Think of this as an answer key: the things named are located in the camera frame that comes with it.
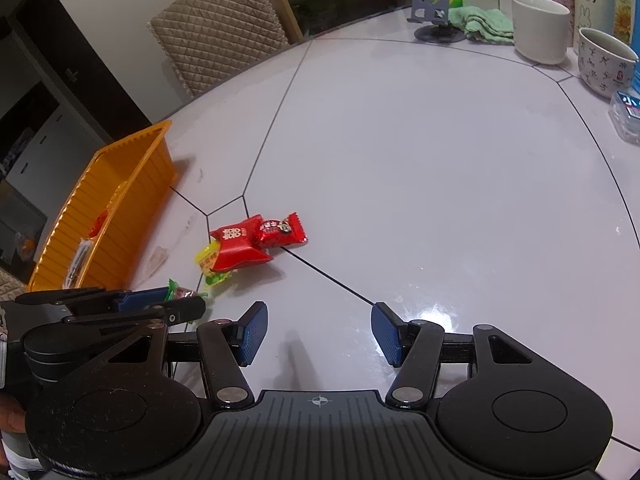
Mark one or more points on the yellow candy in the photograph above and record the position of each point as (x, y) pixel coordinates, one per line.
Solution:
(207, 262)

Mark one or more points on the white bottle with rabbit print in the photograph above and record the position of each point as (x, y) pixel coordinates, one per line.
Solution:
(592, 0)

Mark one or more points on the clear black-striped packet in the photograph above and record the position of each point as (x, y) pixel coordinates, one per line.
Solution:
(77, 262)

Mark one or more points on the white mug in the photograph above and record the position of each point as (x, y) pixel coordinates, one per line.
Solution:
(540, 30)

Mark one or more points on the white cabinet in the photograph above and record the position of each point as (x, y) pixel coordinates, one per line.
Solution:
(35, 145)

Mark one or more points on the person's left hand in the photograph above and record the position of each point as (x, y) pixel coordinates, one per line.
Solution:
(11, 412)

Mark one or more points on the green towel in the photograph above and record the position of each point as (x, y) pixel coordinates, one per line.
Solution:
(485, 25)

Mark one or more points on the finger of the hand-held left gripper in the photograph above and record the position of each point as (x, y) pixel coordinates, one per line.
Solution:
(135, 300)
(175, 310)

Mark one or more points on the red snack packet clear window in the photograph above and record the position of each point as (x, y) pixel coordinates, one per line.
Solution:
(100, 222)

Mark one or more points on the grey phone stand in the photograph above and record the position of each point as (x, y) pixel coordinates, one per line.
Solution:
(432, 7)

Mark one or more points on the clear plastic box blue label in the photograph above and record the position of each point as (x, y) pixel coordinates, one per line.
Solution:
(625, 117)

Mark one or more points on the chair with quilted beige cover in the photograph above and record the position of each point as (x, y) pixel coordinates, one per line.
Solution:
(220, 25)
(10, 282)

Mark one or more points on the person's left forearm striped sleeve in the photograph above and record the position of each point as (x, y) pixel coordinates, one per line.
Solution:
(17, 455)

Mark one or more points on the yellow flower print packet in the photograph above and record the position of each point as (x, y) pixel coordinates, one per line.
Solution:
(625, 10)

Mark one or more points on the orange plastic tray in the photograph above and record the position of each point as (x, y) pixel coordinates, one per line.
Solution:
(110, 200)

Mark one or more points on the red pillow-shaped packet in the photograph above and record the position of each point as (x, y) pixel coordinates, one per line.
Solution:
(237, 245)

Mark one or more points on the dark door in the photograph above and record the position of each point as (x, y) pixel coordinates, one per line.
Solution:
(75, 50)

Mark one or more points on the red candy with twisted ends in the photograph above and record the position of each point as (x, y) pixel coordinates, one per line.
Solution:
(282, 230)

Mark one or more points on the glass fish tank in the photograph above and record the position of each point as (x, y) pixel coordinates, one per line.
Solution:
(22, 230)

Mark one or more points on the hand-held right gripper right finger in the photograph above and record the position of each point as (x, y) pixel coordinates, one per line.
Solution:
(387, 332)

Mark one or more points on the patterned white cup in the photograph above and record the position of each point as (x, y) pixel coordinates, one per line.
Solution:
(605, 67)

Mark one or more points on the green candy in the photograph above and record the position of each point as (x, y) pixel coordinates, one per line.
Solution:
(182, 291)

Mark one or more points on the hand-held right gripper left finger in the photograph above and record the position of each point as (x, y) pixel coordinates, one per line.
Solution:
(252, 332)

